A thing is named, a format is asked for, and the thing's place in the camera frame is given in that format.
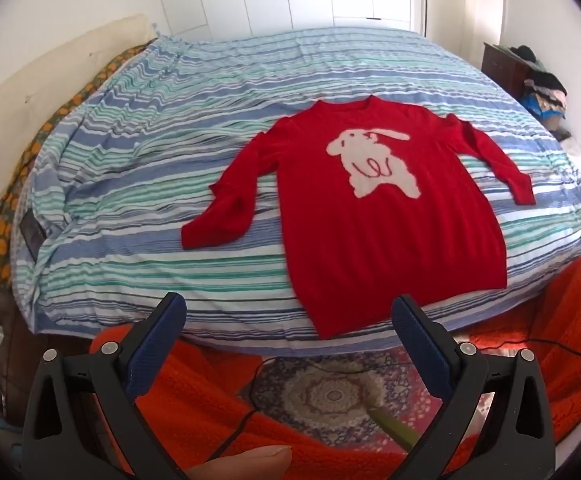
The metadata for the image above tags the black cable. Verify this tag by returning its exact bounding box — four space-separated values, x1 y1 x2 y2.
470 337 581 362
209 356 284 461

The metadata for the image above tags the blue green striped bed sheet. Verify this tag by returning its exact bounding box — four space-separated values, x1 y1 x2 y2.
9 27 581 358

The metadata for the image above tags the person's left hand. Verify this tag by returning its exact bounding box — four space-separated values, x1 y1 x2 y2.
183 445 293 480

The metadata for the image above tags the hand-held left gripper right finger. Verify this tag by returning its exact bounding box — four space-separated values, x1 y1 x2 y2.
391 295 557 480

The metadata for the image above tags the orange knit blanket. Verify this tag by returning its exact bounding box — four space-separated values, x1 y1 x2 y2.
89 252 581 480

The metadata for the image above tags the orange floral bed sheet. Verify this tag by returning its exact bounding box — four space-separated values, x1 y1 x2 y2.
0 42 154 291

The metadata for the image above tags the dark wooden nightstand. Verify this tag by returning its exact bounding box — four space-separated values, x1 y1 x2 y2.
481 42 536 106

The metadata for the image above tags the red sweater with white rabbit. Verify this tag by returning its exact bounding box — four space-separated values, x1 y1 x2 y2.
180 96 537 341

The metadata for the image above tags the pile of clothes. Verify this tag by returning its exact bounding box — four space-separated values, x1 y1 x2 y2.
507 45 571 131

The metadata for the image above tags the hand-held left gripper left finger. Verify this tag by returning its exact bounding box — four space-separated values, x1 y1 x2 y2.
22 291 191 480

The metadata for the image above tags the patterned round-motif rug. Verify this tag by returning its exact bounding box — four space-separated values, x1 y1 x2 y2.
243 345 496 453

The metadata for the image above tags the olive green stick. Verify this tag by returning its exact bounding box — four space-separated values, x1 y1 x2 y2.
367 405 419 452

